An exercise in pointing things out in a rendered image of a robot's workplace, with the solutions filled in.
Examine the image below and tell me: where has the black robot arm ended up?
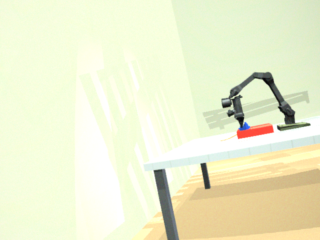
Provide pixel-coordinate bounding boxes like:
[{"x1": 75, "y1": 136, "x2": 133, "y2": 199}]
[{"x1": 221, "y1": 72, "x2": 296, "y2": 125}]

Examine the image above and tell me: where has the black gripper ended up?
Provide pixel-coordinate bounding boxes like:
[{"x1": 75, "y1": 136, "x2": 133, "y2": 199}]
[{"x1": 233, "y1": 104, "x2": 245, "y2": 128}]

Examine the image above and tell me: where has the red flat plate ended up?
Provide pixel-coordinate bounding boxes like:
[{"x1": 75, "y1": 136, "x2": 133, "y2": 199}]
[{"x1": 236, "y1": 123, "x2": 274, "y2": 139}]

